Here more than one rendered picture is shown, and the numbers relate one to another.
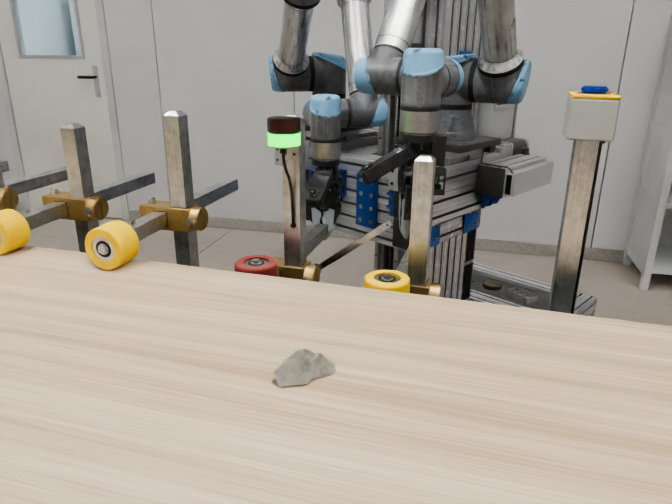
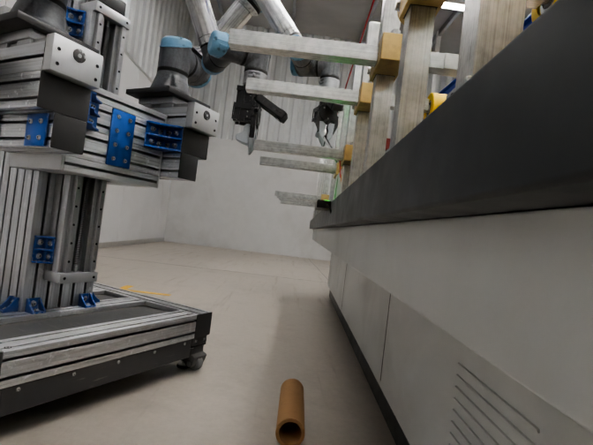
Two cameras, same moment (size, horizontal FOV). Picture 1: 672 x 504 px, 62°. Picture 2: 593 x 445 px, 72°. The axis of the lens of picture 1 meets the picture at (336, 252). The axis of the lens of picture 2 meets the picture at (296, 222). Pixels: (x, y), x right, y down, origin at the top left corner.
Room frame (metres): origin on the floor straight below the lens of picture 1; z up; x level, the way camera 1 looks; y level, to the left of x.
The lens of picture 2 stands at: (1.56, 1.32, 0.59)
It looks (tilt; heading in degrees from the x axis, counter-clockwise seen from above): 1 degrees up; 254
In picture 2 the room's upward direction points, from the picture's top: 7 degrees clockwise
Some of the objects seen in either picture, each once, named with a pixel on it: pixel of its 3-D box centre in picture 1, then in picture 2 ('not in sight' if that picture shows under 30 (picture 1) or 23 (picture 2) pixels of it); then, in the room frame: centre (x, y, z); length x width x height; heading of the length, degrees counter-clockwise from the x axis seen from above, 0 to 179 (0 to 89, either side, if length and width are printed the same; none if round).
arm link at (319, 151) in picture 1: (324, 150); (254, 81); (1.39, 0.03, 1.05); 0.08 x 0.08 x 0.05
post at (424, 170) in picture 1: (417, 279); (341, 164); (0.99, -0.16, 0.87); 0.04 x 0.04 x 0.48; 74
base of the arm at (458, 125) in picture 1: (450, 120); (171, 85); (1.66, -0.33, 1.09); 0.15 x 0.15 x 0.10
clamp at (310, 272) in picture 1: (285, 273); (350, 157); (1.07, 0.10, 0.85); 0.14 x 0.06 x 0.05; 74
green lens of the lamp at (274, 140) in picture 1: (284, 138); not in sight; (1.02, 0.10, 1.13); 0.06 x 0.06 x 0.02
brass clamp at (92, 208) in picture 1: (76, 206); (387, 62); (1.21, 0.58, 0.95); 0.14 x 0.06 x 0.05; 74
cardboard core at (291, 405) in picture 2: not in sight; (291, 409); (1.17, 0.11, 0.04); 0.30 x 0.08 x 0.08; 74
